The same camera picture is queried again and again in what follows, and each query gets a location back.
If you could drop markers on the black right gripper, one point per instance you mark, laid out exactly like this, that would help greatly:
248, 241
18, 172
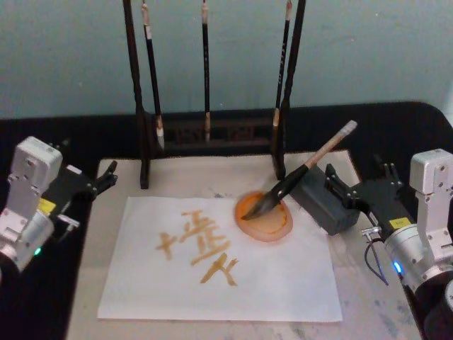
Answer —
384, 202

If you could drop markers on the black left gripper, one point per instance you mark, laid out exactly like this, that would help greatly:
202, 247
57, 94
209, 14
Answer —
69, 187

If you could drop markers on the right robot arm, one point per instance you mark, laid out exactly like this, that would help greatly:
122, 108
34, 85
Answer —
430, 212

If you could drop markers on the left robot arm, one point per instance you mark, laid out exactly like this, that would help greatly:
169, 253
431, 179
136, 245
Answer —
30, 198

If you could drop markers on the dark grey rectangular block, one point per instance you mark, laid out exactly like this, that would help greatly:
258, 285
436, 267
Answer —
322, 209

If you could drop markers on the dark wooden brush rack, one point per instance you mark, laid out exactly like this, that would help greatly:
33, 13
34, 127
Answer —
143, 141

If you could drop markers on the orange ink dish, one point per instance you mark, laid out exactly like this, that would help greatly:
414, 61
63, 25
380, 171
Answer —
269, 228

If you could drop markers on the hanging brush with white label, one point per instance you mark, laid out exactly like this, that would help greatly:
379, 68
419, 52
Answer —
153, 71

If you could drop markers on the pale grey felt mat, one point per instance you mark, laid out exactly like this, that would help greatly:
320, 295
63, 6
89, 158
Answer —
371, 311

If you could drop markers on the hanging brush with gold writing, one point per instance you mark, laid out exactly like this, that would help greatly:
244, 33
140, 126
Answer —
281, 71

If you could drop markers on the white paper with brown characters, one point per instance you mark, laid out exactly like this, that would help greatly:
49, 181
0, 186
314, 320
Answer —
159, 283

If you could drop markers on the black table cloth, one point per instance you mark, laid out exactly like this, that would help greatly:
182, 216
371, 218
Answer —
46, 304

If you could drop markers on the hanging black calligraphy brush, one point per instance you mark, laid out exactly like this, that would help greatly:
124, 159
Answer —
206, 71

